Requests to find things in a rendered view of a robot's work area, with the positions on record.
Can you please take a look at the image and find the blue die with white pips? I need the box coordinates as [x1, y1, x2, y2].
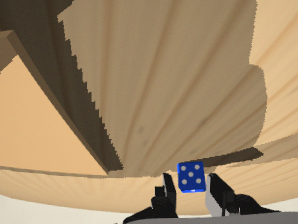
[177, 161, 206, 193]

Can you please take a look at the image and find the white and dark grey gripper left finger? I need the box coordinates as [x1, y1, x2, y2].
[123, 173, 179, 224]

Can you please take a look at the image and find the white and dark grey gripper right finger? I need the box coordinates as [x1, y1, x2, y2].
[205, 173, 282, 217]

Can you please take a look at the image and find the tan flat mat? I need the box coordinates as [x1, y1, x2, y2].
[0, 30, 109, 175]

